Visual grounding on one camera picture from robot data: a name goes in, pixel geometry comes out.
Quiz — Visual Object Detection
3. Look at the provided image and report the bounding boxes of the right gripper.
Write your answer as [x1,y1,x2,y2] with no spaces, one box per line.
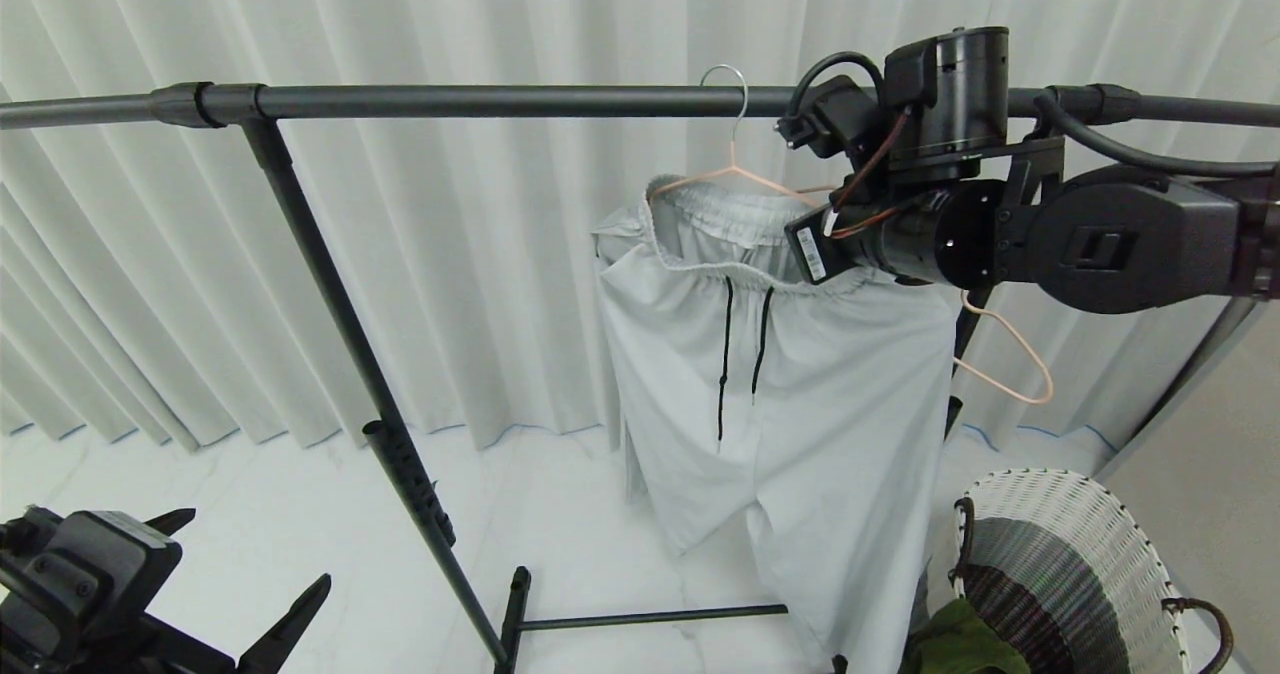
[785,182,1007,288]

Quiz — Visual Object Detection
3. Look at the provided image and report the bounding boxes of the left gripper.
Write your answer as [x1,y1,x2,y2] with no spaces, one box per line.
[60,507,334,674]

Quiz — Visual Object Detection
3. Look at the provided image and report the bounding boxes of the pink clothes hanger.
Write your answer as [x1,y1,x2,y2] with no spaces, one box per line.
[648,64,843,207]
[950,289,1056,405]

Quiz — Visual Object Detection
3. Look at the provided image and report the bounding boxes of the pale grey shorts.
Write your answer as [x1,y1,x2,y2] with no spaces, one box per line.
[590,174,963,674]

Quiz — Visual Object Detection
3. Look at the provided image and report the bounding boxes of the green garment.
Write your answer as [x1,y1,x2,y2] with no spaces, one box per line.
[905,599,1031,674]

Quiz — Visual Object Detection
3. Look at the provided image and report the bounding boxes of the white laundry basket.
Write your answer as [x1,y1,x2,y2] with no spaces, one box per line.
[945,469,1236,674]

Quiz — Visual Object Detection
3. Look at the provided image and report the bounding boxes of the black clothes rack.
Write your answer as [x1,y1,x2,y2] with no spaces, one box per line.
[0,82,1280,674]

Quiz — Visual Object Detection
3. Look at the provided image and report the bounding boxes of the white curtain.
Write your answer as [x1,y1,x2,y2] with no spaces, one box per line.
[0,0,1280,455]

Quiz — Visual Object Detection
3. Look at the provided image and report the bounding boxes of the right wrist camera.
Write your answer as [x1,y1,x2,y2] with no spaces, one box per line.
[775,74,888,162]

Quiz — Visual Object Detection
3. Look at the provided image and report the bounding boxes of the black cable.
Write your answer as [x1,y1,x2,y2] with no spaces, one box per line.
[785,51,1280,179]

